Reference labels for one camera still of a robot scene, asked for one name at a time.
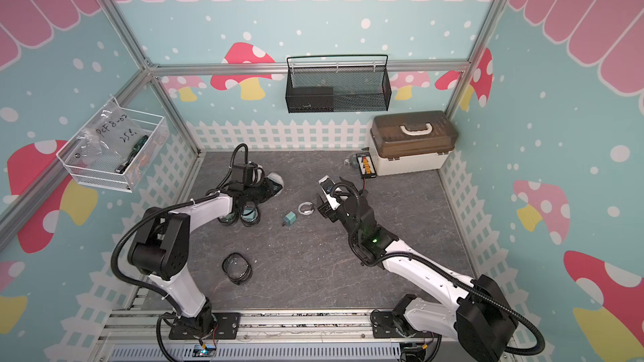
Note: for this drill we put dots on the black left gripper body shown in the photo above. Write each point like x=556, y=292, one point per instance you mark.
x=258, y=192

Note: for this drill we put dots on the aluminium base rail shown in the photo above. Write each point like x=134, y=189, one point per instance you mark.
x=254, y=335

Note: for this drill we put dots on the teal wall charger left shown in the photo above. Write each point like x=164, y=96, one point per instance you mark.
x=289, y=219

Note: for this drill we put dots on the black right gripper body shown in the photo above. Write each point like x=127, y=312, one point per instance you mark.
x=332, y=215

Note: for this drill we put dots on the white coiled cable small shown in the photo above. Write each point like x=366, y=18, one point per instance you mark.
x=306, y=208

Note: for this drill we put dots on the black box in basket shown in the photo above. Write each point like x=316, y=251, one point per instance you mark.
x=310, y=99

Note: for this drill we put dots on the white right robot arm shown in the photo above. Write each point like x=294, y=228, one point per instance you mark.
x=473, y=311

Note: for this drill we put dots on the black yellow battery charger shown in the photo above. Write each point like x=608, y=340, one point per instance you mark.
x=366, y=166

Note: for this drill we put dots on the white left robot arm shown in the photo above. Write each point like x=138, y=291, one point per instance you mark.
x=161, y=240

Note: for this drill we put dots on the black wire mesh wall basket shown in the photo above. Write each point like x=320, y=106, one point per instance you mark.
x=360, y=82

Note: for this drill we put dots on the green tool in basket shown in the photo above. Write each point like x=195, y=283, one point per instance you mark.
x=138, y=146

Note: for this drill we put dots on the brown lid storage box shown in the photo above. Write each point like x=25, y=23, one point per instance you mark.
x=411, y=142

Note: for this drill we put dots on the clear labelled plastic bag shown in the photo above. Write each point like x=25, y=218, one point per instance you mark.
x=108, y=137

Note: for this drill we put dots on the white wire wall basket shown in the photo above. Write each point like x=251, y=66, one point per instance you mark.
x=99, y=175

